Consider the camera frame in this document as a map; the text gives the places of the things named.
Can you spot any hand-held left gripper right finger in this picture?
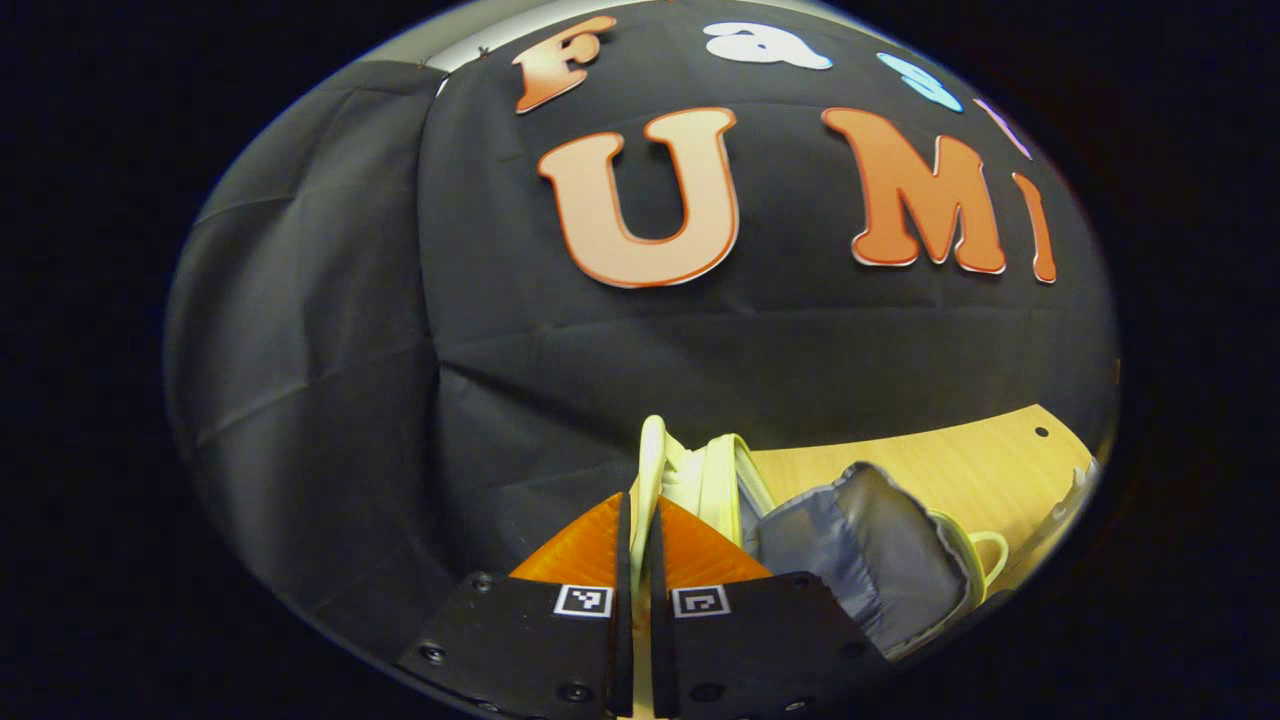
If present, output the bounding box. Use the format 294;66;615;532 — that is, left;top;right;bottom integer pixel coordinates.
648;497;893;720

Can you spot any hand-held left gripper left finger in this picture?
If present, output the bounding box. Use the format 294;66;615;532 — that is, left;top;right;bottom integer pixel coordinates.
395;490;634;720

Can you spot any pale yellow suitcase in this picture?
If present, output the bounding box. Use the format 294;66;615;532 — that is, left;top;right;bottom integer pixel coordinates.
628;415;1011;663

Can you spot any black backdrop cloth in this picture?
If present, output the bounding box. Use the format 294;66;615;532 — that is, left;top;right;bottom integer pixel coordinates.
163;0;1121;651

